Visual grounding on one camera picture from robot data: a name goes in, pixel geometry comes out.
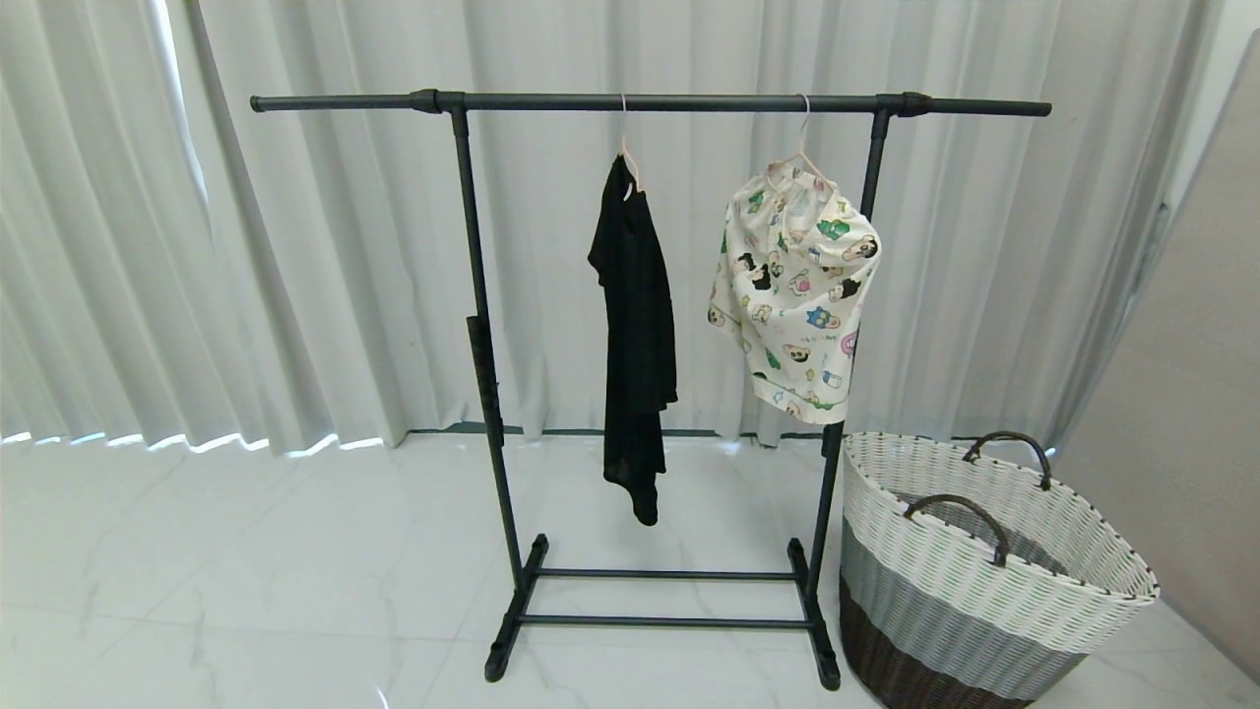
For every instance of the black t-shirt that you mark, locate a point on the black t-shirt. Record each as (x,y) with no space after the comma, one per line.
(635,345)

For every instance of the cream printed garment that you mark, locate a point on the cream printed garment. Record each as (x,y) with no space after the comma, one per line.
(797,295)

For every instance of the pink clothes hanger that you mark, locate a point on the pink clothes hanger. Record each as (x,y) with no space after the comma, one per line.
(624,123)
(804,123)

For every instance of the black clothes rack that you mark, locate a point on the black clothes rack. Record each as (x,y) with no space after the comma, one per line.
(689,102)

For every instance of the white laundry basket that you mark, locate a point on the white laundry basket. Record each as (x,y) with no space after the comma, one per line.
(984,601)

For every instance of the white curtain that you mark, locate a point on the white curtain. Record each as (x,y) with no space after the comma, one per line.
(295,246)

